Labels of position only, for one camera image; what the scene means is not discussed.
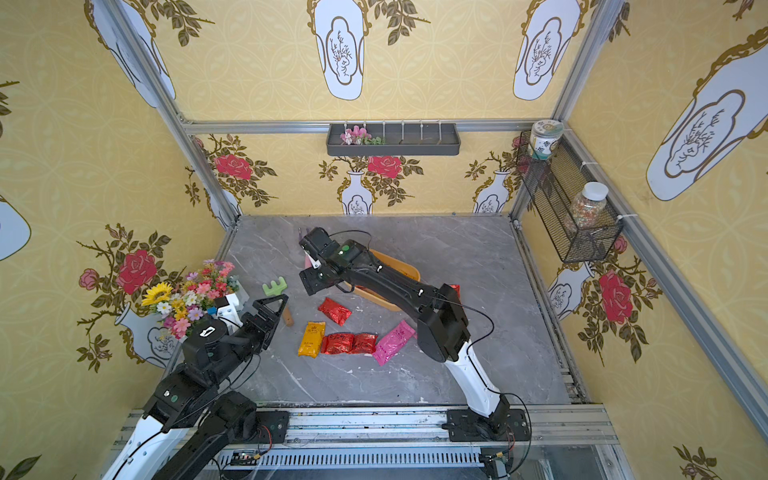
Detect grey wall shelf tray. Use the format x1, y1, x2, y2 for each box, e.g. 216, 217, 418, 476
326, 121, 462, 157

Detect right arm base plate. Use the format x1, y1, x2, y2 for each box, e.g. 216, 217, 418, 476
442, 407, 531, 442

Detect artificial flower bouquet fence pot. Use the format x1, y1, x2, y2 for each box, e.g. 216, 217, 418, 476
141, 260, 243, 341

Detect orange plastic storage box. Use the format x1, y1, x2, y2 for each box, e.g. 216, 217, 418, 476
347, 250, 424, 315

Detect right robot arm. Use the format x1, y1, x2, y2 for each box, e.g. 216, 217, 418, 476
299, 227, 511, 440

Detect small pink flowers on shelf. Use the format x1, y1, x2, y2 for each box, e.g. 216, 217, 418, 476
340, 125, 383, 146

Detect pink tea bag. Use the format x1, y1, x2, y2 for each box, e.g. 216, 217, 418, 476
372, 320, 416, 366

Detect green toy rake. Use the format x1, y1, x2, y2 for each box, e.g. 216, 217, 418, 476
262, 276, 294, 327

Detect small circuit board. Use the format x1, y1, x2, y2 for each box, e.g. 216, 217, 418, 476
229, 450, 262, 467

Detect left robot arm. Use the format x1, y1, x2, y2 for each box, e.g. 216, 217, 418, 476
105, 294, 289, 479

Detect yellow tea bag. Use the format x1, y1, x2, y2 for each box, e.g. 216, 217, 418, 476
297, 322, 326, 358

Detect clear jar white lid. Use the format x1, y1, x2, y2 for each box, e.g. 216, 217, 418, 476
566, 182, 609, 233

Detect black wire wall basket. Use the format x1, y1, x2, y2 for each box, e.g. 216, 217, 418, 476
522, 139, 623, 263

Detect purple pink garden fork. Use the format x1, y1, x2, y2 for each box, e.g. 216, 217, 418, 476
298, 227, 320, 269

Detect white lidded tin jar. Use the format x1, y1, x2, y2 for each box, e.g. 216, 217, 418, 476
528, 119, 565, 160

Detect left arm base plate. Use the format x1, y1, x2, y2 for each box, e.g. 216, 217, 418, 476
252, 410, 290, 445

